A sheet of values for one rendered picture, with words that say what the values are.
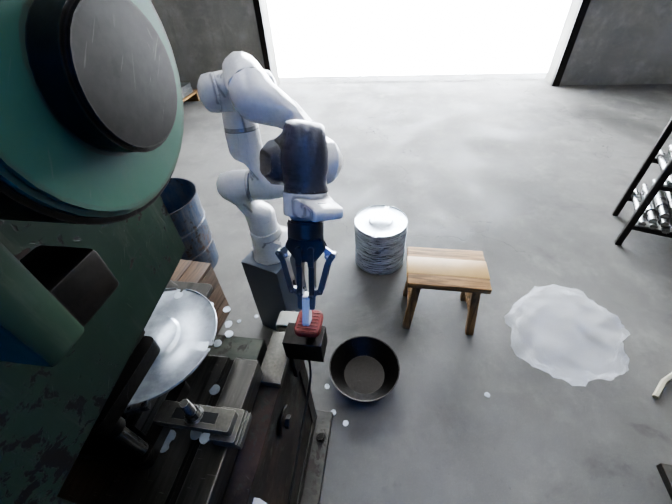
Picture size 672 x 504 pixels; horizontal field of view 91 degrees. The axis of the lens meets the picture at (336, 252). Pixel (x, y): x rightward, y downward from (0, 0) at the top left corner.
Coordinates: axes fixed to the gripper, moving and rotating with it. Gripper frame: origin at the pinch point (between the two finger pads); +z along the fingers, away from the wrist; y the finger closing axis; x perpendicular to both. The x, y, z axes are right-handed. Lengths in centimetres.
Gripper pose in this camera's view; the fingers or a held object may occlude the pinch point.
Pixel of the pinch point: (307, 308)
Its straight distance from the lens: 74.0
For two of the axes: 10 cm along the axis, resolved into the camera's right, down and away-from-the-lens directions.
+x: -1.5, 3.0, -9.4
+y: -9.9, -0.6, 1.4
